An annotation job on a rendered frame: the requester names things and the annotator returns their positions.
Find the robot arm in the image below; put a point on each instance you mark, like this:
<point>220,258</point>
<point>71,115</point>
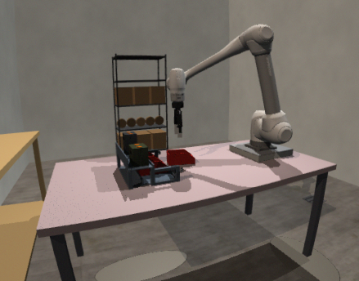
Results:
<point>273,127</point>

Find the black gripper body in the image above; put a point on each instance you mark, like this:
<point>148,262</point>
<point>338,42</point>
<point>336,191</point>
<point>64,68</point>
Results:
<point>179,105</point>

